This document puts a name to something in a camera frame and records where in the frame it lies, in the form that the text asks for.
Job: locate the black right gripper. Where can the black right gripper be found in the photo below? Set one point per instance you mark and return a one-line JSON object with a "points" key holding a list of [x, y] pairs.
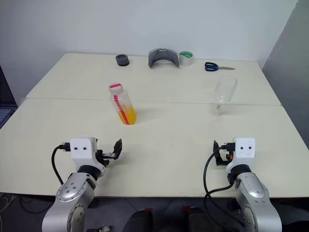
{"points": [[223, 159]]}

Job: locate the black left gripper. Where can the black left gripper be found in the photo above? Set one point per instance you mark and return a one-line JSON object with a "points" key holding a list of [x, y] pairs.
{"points": [[106, 156]]}

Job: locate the orange juice bottle pink cap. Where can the orange juice bottle pink cap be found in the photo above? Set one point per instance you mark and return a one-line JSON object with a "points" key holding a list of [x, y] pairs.
{"points": [[126, 113]]}

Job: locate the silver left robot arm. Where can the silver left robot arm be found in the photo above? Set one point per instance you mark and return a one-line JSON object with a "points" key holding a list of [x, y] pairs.
{"points": [[72, 191]]}

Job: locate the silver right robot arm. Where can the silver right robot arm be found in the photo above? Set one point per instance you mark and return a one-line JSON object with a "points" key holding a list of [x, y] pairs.
{"points": [[256, 193]]}

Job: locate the clear wine glass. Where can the clear wine glass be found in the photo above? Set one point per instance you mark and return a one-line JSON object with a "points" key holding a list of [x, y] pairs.
{"points": [[225, 89]]}

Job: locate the dark rounded shape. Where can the dark rounded shape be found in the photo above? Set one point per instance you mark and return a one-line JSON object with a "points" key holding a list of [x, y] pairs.
{"points": [[140, 221], [198, 220]]}

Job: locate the black round tape roll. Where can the black round tape roll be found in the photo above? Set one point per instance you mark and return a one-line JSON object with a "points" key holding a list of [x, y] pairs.
{"points": [[122, 60]]}

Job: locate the white tape roll green core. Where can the white tape roll green core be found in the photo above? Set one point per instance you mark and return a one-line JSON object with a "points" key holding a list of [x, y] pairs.
{"points": [[185, 60]]}

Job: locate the grey curved visor shell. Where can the grey curved visor shell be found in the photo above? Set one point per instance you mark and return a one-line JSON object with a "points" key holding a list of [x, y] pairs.
{"points": [[153, 60]]}

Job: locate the grey partition panel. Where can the grey partition panel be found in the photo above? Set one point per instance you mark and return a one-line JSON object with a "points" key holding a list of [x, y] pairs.
{"points": [[292, 72]]}

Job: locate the dark laptop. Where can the dark laptop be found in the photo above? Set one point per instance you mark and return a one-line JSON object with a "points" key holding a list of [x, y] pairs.
{"points": [[6, 96]]}

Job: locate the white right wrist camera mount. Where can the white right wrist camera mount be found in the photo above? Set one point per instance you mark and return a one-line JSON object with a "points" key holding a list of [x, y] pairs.
{"points": [[245, 149]]}

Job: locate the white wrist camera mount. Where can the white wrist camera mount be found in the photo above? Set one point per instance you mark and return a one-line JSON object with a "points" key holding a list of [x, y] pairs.
{"points": [[80, 151], [245, 149]]}

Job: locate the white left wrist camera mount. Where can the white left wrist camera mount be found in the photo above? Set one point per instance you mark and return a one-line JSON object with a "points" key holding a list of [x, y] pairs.
{"points": [[80, 151]]}

